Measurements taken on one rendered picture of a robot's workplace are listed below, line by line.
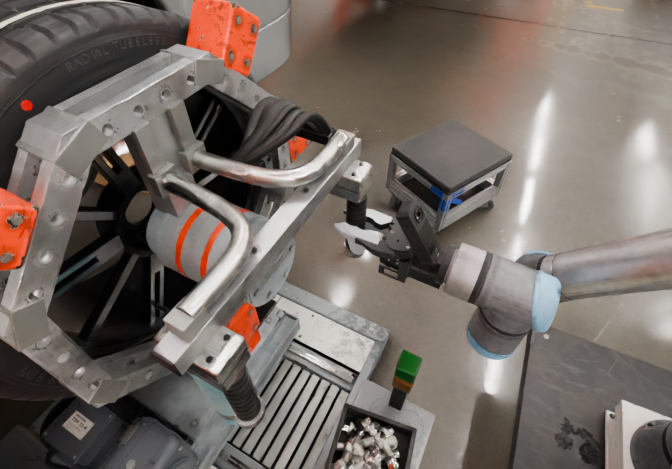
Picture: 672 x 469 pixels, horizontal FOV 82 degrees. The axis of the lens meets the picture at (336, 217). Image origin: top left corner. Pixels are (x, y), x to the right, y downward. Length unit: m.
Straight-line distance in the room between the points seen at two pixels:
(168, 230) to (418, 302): 1.16
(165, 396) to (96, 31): 0.96
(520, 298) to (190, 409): 0.91
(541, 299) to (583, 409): 0.63
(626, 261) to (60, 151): 0.75
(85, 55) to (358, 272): 1.31
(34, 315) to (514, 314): 0.63
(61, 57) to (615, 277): 0.81
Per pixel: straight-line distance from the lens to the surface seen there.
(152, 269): 0.81
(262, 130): 0.59
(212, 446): 1.26
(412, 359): 0.76
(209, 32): 0.65
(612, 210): 2.33
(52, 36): 0.58
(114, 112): 0.52
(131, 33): 0.62
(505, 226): 1.99
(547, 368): 1.27
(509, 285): 0.66
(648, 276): 0.72
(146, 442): 1.05
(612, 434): 1.24
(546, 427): 1.20
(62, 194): 0.51
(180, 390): 1.27
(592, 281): 0.76
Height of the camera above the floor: 1.35
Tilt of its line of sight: 46 degrees down
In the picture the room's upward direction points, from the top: straight up
